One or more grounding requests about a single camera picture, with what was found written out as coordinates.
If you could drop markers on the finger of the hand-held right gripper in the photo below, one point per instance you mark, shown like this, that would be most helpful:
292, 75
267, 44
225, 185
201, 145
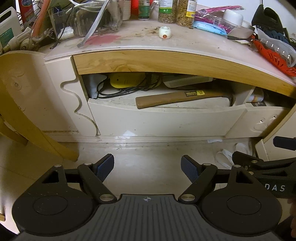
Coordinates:
245, 158
285, 143

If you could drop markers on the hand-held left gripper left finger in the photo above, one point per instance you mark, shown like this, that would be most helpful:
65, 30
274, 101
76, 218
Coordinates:
105, 167

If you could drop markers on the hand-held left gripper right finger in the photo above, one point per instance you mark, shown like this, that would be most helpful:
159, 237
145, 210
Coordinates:
190, 167

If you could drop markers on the beige wooden drawer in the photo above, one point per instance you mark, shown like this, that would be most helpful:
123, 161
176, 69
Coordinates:
166, 119

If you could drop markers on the beige cabinet door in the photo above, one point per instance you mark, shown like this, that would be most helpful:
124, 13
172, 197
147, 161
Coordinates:
277, 129

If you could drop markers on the white bottle with orange label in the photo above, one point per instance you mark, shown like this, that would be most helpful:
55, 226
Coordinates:
256, 96

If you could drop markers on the beige wooden cabinet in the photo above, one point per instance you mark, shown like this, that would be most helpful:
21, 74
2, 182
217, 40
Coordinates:
60, 111

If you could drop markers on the flat white box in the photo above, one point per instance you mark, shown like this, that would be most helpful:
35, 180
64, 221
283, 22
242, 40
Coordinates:
185, 81

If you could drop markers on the yellow power strip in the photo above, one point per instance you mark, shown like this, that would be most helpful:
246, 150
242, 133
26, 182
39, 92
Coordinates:
128, 80

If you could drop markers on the yellow wooden chair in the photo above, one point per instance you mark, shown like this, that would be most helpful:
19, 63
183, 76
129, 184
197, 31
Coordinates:
30, 109

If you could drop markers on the translucent white insole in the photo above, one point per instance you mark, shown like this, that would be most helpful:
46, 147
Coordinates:
277, 47

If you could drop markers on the black shoe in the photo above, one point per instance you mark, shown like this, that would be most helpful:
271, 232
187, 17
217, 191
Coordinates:
270, 20

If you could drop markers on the blue face mask pack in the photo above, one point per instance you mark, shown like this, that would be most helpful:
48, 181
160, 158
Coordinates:
209, 27

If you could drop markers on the white jar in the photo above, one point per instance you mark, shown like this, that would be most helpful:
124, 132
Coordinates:
233, 17

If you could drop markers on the flat metal strip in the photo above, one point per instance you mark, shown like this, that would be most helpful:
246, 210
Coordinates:
92, 30

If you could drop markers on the pink clear plastic package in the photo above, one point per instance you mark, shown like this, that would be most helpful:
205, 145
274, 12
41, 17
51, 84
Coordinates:
215, 15

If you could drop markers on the clear plastic container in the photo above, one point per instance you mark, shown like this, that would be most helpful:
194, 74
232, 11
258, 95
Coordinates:
92, 20

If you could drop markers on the green-label seed jar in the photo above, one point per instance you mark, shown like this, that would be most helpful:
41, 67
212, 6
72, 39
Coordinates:
167, 11

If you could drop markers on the green bottle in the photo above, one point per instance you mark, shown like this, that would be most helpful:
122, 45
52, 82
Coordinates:
145, 10

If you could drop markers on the white plastic jug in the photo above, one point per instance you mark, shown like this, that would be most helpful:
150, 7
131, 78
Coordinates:
8, 27

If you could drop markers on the red carton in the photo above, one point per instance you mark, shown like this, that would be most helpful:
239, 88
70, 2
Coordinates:
26, 11

